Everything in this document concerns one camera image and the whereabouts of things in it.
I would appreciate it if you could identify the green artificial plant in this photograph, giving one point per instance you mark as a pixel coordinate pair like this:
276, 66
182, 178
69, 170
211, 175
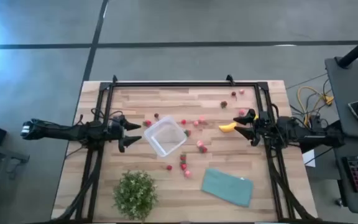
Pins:
135, 196

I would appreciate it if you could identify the grey side stand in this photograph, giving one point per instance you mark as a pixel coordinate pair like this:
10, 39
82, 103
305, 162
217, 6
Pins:
11, 154

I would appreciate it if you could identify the grey caster wheel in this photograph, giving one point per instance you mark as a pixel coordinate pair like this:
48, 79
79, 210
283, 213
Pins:
339, 202

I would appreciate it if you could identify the teal folded cloth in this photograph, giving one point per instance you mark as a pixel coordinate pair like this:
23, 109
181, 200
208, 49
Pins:
227, 187

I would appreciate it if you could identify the yellow toy banana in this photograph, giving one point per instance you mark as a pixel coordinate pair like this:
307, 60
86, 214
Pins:
227, 127

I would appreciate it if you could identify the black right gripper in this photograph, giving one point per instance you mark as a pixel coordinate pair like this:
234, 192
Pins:
263, 127

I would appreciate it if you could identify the grey desk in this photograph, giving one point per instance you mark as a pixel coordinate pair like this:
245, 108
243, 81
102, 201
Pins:
346, 84

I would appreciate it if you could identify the black metal table frame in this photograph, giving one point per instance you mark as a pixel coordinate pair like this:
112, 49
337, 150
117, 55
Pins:
182, 84

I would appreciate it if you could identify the dark red toy cherry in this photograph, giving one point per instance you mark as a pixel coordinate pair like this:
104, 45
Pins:
156, 115
233, 93

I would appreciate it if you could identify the clear plastic container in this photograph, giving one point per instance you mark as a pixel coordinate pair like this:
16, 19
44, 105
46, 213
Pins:
166, 137

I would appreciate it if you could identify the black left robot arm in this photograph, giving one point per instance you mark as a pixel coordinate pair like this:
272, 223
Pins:
61, 132

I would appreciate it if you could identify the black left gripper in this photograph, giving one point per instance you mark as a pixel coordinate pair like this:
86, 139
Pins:
117, 130

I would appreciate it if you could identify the white paper sheet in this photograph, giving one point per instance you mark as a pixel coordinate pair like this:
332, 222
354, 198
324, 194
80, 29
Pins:
309, 158

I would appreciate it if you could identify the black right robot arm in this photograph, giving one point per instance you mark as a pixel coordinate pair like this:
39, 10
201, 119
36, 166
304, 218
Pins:
306, 135

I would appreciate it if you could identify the black pole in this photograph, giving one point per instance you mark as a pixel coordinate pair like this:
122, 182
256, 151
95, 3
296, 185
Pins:
357, 49

